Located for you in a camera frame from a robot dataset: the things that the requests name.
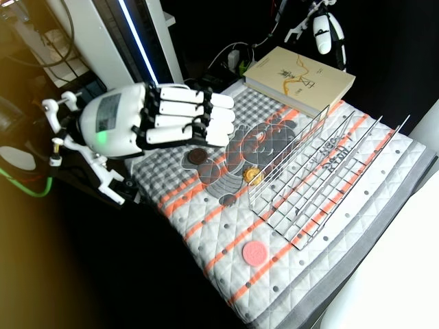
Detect beige book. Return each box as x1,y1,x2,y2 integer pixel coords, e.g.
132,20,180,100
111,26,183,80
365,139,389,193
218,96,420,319
242,46,357,119

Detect white robot body column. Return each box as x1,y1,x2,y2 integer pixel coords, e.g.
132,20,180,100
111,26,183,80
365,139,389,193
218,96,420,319
44,0,185,92

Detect brown round toy cookie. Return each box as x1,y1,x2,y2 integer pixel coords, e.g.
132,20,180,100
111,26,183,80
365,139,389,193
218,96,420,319
187,147,208,165

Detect white power plug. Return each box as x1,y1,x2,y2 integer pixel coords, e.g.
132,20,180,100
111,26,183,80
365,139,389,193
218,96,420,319
227,49,241,72

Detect yellow scalloped toy cookie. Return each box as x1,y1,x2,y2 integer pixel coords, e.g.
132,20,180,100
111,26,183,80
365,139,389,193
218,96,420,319
242,167,264,184

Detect grey quilt with bear print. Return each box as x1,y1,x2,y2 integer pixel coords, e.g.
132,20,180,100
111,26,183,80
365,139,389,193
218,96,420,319
125,82,429,329

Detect pink round toy cookie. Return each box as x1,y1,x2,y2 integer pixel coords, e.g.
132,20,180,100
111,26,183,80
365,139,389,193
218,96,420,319
241,240,269,265

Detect thick black cable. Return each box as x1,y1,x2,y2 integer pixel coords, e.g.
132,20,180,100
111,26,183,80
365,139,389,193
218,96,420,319
10,0,75,68

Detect white wire rack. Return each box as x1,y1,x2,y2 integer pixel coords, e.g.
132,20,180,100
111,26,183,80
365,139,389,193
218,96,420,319
246,104,411,251

